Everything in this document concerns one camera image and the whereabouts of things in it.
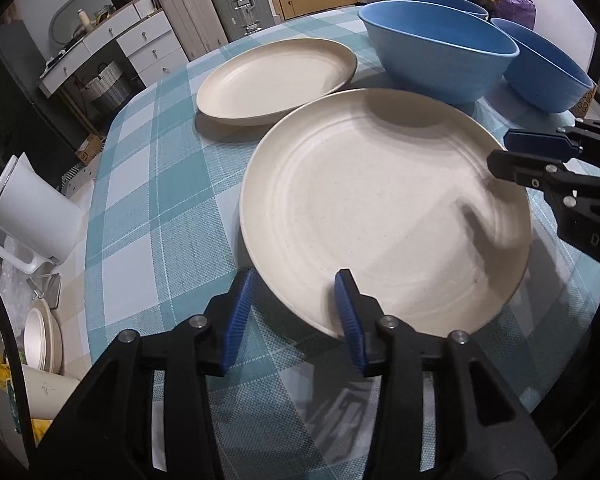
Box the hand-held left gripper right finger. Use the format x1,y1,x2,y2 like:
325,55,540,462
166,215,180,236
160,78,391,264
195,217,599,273
334,269,561,480

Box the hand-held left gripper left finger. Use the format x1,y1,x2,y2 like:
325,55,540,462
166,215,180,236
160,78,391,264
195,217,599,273
32,267,258,480

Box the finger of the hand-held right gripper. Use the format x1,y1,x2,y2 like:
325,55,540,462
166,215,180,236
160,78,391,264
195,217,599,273
505,119,600,162
486,150,583,211

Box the round cream plate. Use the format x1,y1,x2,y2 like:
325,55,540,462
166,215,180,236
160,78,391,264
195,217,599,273
239,88,533,341
196,38,358,127

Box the stack of cream plates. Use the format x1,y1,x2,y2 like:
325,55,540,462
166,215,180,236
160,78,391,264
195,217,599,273
22,302,63,376

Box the patterned brown box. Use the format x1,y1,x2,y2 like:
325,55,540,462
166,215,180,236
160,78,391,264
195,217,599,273
572,82,599,116

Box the purple bag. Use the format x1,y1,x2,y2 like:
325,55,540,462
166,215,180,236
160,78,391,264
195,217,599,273
495,0,537,31

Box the teal white checked tablecloth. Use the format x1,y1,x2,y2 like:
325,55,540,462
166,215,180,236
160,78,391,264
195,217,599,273
82,5,600,480

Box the cream paper cup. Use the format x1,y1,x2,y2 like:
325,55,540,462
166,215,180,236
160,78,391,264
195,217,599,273
21,364,81,422

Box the small cardboard box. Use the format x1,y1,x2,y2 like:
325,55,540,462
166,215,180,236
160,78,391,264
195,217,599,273
75,132,106,166

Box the clear plastic bag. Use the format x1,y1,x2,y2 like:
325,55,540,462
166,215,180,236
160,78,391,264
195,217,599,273
0,237,38,313

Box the white electric kettle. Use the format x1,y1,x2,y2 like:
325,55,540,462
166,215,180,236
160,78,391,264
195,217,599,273
0,154,86,276

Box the yellow plastic bag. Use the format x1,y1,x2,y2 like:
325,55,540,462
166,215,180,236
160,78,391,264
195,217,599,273
0,352,53,443

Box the woven laundry basket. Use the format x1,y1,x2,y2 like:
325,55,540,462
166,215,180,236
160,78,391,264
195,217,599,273
77,60,133,116

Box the white drawer dresser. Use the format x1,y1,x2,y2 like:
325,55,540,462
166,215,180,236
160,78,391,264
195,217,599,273
39,0,188,98

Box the beige suitcase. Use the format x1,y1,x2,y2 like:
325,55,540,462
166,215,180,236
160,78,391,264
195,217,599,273
154,0,228,63

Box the silver suitcase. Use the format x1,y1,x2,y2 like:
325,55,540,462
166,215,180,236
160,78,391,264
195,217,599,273
200,0,276,43

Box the oval grey-framed mirror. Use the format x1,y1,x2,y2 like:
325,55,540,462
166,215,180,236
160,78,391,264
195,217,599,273
49,0,113,43

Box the black cable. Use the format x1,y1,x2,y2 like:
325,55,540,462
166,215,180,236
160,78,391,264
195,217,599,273
0,255,36,456

